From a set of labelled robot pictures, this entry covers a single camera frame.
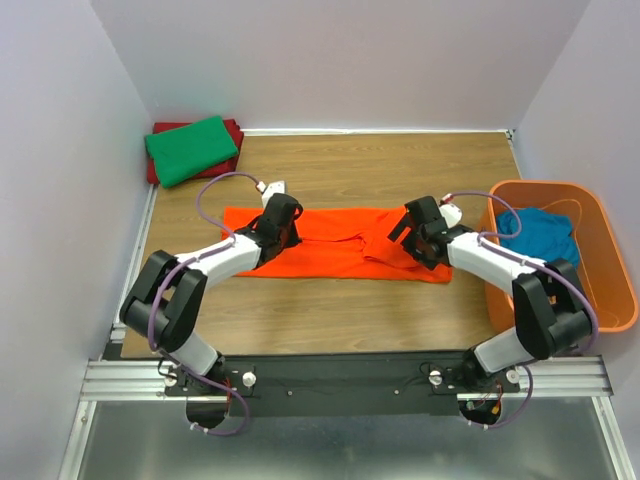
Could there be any orange plastic laundry basket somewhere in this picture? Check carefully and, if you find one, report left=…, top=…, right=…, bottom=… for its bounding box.
left=490, top=180, right=638, bottom=334

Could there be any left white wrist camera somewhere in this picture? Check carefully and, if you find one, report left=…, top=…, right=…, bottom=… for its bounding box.
left=255, top=180, right=287, bottom=207

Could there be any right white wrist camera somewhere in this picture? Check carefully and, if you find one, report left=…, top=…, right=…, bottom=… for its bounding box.
left=438, top=194, right=463, bottom=228

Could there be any dark red folded t shirt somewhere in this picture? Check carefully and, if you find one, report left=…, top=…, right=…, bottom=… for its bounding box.
left=145, top=119, right=245, bottom=186

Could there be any blue crumpled t shirt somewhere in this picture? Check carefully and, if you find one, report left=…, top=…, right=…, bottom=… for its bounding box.
left=496, top=208, right=580, bottom=268

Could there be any orange t shirt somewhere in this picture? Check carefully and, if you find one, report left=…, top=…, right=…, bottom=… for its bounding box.
left=241, top=206, right=453, bottom=284

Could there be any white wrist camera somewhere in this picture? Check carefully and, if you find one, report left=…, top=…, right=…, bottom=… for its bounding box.
left=438, top=194, right=463, bottom=228
left=255, top=180, right=287, bottom=207

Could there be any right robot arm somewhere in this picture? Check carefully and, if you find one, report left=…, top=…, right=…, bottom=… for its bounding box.
left=388, top=195, right=599, bottom=392

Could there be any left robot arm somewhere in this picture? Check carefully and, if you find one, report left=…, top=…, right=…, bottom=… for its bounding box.
left=119, top=193, right=303, bottom=395

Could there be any green folded t shirt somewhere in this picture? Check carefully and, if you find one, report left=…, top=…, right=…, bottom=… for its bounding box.
left=144, top=115, right=239, bottom=190

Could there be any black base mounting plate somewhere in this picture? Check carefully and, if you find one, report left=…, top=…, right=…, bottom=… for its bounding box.
left=163, top=350, right=520, bottom=431

